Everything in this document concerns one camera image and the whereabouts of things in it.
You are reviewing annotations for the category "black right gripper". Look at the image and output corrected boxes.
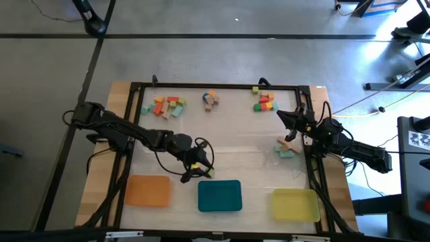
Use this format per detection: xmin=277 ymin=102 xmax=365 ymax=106
xmin=275 ymin=102 xmax=320 ymax=143

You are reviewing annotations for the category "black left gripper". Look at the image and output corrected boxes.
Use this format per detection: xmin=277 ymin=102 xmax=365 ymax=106
xmin=180 ymin=143 xmax=216 ymax=184

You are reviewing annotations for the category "teal plastic tray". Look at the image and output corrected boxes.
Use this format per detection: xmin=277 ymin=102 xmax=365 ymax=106
xmin=197 ymin=179 xmax=244 ymax=213

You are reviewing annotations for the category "orange plastic tray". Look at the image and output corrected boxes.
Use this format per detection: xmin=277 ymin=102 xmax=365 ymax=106
xmin=124 ymin=174 xmax=173 ymax=208

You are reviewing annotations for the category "yellow plastic tray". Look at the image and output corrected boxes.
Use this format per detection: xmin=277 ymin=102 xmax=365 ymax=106
xmin=271 ymin=188 xmax=321 ymax=224

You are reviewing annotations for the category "black desk foot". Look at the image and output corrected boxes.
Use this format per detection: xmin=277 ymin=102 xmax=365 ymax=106
xmin=364 ymin=53 xmax=430 ymax=91

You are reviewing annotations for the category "white printed sticker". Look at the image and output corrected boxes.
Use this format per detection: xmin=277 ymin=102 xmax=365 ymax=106
xmin=407 ymin=130 xmax=430 ymax=151

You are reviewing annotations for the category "black equipment cabinet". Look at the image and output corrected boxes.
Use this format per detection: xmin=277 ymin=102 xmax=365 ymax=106
xmin=386 ymin=115 xmax=430 ymax=242

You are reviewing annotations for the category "person's shoe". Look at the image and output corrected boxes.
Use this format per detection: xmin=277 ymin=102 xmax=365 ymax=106
xmin=390 ymin=26 xmax=419 ymax=40

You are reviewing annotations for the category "blue box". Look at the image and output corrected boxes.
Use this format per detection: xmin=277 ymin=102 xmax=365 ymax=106
xmin=355 ymin=0 xmax=409 ymax=18

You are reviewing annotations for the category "person's leg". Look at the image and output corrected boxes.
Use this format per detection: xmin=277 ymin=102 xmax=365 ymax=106
xmin=405 ymin=9 xmax=430 ymax=35

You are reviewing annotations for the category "black stand base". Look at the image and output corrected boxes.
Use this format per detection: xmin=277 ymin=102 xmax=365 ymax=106
xmin=71 ymin=0 xmax=109 ymax=37

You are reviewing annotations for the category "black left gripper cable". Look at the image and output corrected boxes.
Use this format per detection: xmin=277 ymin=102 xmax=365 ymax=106
xmin=193 ymin=136 xmax=216 ymax=169

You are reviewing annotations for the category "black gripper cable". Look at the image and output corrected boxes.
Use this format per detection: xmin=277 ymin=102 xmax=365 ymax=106
xmin=193 ymin=136 xmax=216 ymax=169
xmin=320 ymin=99 xmax=337 ymax=122

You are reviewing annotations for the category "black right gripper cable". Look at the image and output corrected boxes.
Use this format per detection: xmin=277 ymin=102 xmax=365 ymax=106
xmin=320 ymin=99 xmax=337 ymax=122

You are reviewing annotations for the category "yellow floor cable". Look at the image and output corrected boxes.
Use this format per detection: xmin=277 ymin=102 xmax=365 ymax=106
xmin=331 ymin=85 xmax=430 ymax=119

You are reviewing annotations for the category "black table frame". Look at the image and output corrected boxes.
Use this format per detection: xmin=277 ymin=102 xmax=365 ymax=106
xmin=100 ymin=81 xmax=337 ymax=235

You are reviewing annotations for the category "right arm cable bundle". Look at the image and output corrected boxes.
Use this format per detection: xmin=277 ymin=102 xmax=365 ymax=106
xmin=307 ymin=151 xmax=366 ymax=235

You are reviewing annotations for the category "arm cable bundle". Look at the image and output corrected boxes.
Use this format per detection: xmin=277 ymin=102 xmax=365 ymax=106
xmin=307 ymin=151 xmax=366 ymax=235
xmin=80 ymin=147 xmax=135 ymax=230

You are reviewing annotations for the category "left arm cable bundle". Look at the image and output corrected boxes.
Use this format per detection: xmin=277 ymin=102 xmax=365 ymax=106
xmin=80 ymin=147 xmax=135 ymax=230

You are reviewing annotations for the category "white metal bracket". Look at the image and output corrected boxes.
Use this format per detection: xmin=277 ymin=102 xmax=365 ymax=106
xmin=290 ymin=235 xmax=332 ymax=242
xmin=105 ymin=230 xmax=145 ymax=240

